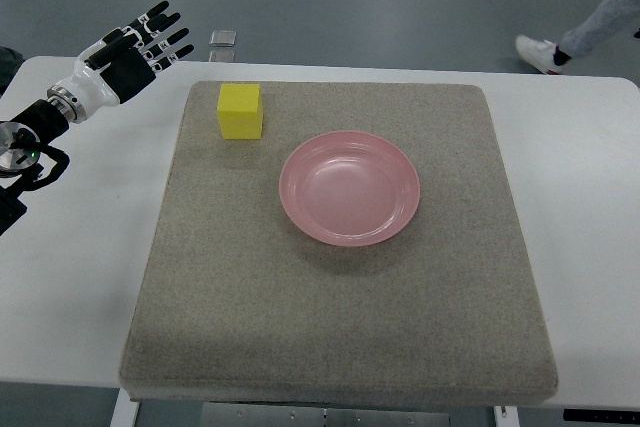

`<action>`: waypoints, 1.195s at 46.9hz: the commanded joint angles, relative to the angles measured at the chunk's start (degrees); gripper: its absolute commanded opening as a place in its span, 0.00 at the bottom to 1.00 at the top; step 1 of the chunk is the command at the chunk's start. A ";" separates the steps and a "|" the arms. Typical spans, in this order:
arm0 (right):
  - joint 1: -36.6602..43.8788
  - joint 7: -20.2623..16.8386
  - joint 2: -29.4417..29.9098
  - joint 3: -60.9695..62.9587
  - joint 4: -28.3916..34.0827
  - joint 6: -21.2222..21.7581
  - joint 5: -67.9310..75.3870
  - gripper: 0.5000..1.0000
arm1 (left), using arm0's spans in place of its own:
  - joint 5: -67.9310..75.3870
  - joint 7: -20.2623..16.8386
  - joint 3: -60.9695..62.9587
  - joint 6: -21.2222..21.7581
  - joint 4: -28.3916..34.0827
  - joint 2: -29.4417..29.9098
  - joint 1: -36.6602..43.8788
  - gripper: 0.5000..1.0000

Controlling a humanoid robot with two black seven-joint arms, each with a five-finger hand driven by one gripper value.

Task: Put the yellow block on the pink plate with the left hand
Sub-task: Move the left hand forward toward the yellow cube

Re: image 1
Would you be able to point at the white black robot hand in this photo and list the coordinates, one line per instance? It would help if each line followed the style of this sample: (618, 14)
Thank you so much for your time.
(120, 65)

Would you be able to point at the yellow foam block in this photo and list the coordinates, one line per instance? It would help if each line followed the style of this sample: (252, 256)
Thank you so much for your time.
(240, 111)

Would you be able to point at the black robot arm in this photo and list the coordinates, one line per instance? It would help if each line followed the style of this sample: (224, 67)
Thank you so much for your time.
(27, 156)

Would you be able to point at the pink plate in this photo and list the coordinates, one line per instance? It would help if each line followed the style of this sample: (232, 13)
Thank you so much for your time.
(349, 188)

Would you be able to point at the silver floor outlet box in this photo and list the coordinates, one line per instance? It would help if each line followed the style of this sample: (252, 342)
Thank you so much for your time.
(223, 38)

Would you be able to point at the beige felt mat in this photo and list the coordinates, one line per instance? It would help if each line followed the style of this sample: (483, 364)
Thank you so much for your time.
(238, 305)

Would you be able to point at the white sneaker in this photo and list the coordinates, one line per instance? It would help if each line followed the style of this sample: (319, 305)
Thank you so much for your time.
(543, 55)

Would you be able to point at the person leg grey trousers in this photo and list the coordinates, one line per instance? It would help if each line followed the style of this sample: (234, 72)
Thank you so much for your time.
(608, 18)

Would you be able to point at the metal table frame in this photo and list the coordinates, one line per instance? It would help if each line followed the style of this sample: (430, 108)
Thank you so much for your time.
(215, 414)

